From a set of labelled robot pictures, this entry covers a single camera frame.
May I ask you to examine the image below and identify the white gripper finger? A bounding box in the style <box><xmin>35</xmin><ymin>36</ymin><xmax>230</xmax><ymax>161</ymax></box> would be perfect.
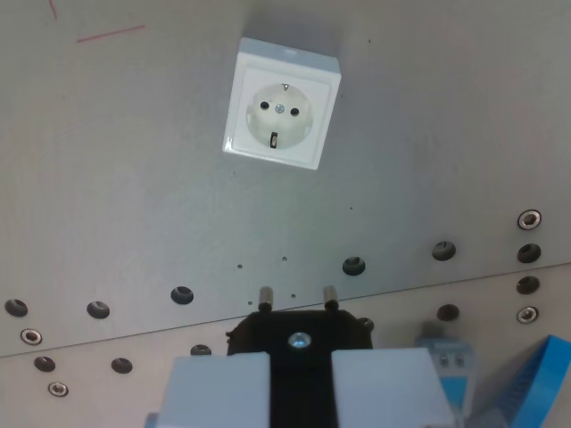
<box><xmin>143</xmin><ymin>352</ymin><xmax>272</xmax><ymax>428</ymax></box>
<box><xmin>331</xmin><ymin>347</ymin><xmax>461</xmax><ymax>428</ymax></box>

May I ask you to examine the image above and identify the black power plug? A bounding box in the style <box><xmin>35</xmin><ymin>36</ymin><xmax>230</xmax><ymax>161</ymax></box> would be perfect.
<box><xmin>225</xmin><ymin>284</ymin><xmax>376</xmax><ymax>428</ymax></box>

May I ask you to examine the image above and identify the blue white terminal block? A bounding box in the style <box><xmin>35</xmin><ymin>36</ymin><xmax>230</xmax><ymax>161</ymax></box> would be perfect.
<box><xmin>414</xmin><ymin>321</ymin><xmax>479</xmax><ymax>421</ymax></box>

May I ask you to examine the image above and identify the blue printed plastic part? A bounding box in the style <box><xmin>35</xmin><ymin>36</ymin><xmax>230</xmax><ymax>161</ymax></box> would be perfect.
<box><xmin>467</xmin><ymin>333</ymin><xmax>571</xmax><ymax>428</ymax></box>

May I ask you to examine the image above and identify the white wall socket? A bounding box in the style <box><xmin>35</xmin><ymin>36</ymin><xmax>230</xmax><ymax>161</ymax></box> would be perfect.
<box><xmin>221</xmin><ymin>37</ymin><xmax>343</xmax><ymax>170</ymax></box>

